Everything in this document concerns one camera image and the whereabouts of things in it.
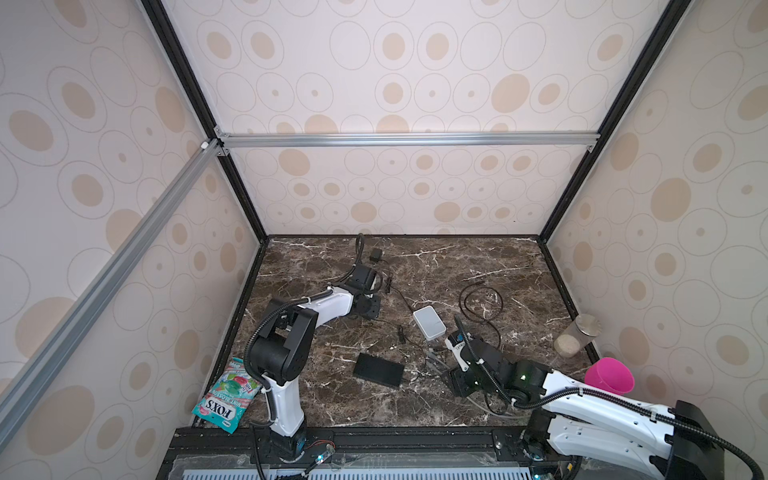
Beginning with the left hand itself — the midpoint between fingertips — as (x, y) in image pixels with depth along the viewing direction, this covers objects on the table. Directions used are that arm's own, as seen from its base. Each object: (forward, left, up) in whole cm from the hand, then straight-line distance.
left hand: (379, 300), depth 97 cm
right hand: (-24, -20, +2) cm, 31 cm away
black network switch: (-22, 0, -1) cm, 22 cm away
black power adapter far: (+22, +2, -3) cm, 22 cm away
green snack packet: (-30, +39, -1) cm, 49 cm away
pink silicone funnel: (-27, -55, +12) cm, 63 cm away
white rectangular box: (-6, -16, -4) cm, 18 cm away
